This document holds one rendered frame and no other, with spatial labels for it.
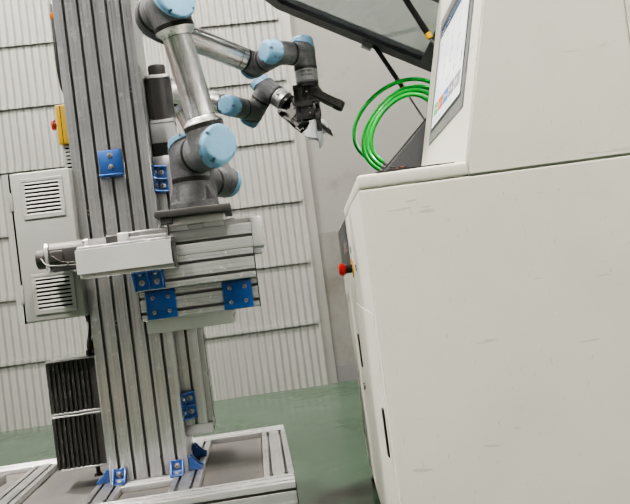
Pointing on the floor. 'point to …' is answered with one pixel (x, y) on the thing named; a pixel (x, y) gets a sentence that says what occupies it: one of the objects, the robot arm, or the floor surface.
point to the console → (517, 275)
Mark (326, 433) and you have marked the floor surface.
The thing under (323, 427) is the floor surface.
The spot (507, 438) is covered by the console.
